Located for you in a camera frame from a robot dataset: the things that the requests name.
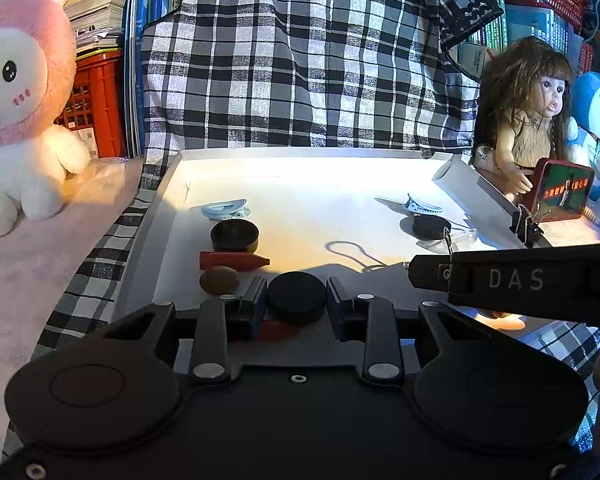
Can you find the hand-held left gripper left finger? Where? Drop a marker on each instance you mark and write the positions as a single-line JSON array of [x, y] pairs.
[[255, 305]]

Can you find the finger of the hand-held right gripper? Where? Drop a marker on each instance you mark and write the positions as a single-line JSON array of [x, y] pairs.
[[430, 271]]

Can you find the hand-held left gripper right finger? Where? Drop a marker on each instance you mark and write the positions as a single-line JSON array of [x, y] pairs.
[[337, 305]]

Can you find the red cone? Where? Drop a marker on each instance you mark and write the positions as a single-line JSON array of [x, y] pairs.
[[232, 261], [277, 331]]

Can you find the black round puck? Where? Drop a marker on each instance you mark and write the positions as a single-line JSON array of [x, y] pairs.
[[296, 296]]

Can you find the brown round nut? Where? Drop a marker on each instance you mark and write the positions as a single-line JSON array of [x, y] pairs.
[[220, 280]]

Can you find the clear plastic cup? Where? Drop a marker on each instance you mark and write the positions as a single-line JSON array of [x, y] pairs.
[[460, 239]]

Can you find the small black round lid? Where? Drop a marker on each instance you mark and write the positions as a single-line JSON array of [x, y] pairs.
[[431, 226]]

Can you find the teal hair clip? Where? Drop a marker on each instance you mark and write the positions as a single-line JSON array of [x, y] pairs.
[[422, 205]]

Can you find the black round jar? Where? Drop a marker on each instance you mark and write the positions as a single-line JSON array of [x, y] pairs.
[[235, 235]]

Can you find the light blue hair clip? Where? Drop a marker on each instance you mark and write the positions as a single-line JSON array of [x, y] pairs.
[[225, 209]]

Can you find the white cardboard box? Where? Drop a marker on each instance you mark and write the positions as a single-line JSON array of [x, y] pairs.
[[320, 195]]

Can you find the black binder clip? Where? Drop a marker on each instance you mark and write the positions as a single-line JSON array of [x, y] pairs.
[[526, 227]]

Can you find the smartphone with red case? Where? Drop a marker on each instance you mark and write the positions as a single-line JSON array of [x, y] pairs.
[[562, 190]]

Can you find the blue white cat plush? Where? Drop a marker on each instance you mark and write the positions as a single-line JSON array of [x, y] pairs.
[[597, 130]]

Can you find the long-haired brown doll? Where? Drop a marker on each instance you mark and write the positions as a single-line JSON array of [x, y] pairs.
[[525, 105]]

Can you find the pale pink table cover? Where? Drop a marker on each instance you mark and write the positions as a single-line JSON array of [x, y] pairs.
[[30, 285]]

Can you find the black white plaid cloth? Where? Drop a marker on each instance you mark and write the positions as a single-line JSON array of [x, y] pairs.
[[305, 60]]

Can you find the row of books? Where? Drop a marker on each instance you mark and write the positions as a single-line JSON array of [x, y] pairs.
[[545, 30]]

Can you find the red plastic crate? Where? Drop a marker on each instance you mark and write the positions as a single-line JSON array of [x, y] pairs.
[[97, 105]]

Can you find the blue upright folders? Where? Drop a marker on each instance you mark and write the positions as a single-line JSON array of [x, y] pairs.
[[150, 35]]

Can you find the pink white rabbit plush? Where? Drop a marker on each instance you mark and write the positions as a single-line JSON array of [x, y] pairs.
[[20, 110]]

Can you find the stack of magazines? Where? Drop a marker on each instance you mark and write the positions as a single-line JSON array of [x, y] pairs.
[[97, 5]]

